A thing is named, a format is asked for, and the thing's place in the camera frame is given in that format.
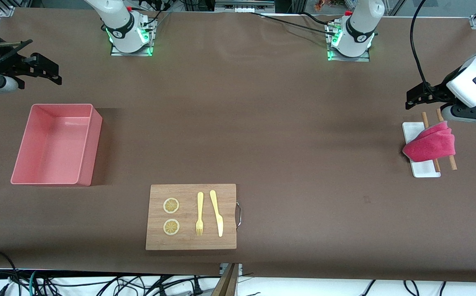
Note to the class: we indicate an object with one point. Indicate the yellow plastic knife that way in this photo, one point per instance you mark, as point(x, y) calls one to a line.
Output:
point(217, 213)

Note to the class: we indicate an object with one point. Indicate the small orange object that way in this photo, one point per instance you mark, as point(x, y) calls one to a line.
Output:
point(320, 5)

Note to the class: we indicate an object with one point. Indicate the small metal bracket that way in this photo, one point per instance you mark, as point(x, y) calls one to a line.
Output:
point(240, 267)

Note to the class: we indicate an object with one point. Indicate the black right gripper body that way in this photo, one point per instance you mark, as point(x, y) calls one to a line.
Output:
point(0, 64)

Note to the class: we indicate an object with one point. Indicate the white rectangular tray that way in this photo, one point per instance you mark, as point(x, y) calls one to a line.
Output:
point(424, 168)

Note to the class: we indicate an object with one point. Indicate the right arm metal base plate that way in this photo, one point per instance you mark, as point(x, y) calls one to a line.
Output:
point(116, 52)

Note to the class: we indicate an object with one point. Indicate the pink microfibre cloth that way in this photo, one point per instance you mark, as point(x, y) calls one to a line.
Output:
point(428, 144)

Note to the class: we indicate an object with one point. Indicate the pink plastic bin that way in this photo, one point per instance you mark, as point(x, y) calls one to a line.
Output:
point(53, 144)

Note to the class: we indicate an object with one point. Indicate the yellow plastic fork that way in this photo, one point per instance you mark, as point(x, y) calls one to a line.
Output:
point(200, 205)

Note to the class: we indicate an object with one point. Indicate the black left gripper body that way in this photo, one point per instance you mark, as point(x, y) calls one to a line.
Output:
point(438, 89)

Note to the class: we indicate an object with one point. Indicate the silver metal device box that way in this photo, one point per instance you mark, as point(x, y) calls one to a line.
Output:
point(242, 6)

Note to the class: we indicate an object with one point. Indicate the lemon slice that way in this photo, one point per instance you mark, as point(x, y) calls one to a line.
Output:
point(171, 205)
point(171, 227)

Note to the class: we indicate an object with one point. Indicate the brown wooden plank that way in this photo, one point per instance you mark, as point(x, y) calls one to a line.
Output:
point(226, 283)

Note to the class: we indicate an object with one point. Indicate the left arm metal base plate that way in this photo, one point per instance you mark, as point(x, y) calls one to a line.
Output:
point(361, 58)

